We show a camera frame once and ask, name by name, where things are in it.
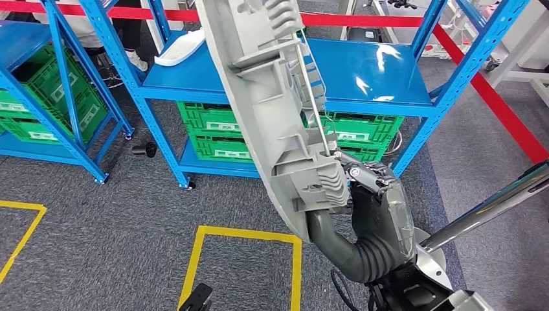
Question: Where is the black cylinder object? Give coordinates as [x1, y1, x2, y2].
[131, 141, 158, 159]

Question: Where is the white plastic shell part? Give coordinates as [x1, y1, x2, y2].
[153, 27, 207, 68]

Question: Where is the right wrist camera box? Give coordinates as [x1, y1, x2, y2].
[429, 290, 495, 311]

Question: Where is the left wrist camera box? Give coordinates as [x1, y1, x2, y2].
[177, 283, 214, 311]

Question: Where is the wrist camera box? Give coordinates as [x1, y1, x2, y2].
[429, 290, 495, 311]
[177, 283, 214, 311]

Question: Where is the black swivel stool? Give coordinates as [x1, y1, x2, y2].
[95, 51, 126, 89]

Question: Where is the yellow floor tape square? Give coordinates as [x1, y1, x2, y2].
[177, 225, 304, 311]
[0, 200, 47, 285]

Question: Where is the grey plastic wheel hubcap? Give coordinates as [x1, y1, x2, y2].
[195, 0, 350, 244]

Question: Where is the black box device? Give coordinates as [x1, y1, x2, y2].
[346, 26, 386, 43]

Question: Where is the person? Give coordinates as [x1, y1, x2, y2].
[32, 0, 150, 73]

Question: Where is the belt barrier stanchion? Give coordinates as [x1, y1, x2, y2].
[412, 159, 549, 259]

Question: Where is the blue metal shelf rack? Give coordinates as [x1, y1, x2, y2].
[0, 0, 135, 186]
[78, 0, 532, 190]

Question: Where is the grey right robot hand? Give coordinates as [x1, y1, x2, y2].
[305, 150, 416, 285]

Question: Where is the red barrier belt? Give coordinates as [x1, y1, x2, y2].
[0, 0, 424, 29]
[432, 23, 549, 165]

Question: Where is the white table frame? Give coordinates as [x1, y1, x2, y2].
[489, 0, 549, 108]

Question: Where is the black camera cable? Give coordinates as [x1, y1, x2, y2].
[329, 268, 361, 311]

